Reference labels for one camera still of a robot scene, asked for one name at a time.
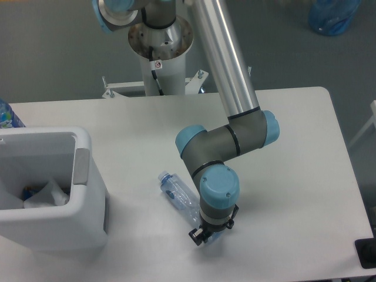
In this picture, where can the blue labelled water bottle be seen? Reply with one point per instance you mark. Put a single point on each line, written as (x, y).
(8, 117)

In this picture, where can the black device at table edge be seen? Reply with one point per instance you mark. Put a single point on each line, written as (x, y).
(366, 252)

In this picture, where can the blue plastic bag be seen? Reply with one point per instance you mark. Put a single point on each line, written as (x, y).
(332, 18)

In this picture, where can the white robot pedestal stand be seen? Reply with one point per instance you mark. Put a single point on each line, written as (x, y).
(162, 56)

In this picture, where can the white plastic trash can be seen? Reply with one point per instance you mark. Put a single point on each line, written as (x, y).
(31, 156)

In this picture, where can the colourful snack wrapper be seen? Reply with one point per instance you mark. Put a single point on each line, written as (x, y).
(30, 191)

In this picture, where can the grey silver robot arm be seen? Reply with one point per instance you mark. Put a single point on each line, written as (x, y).
(205, 152)

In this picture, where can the clear blue plastic bottle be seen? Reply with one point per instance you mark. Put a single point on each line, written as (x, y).
(181, 197)

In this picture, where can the white frame at right edge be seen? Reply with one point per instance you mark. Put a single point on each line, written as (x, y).
(368, 126)

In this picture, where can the white paper tissue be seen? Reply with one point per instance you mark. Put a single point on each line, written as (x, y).
(49, 196)

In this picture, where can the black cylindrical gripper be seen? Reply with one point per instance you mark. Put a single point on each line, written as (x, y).
(209, 226)

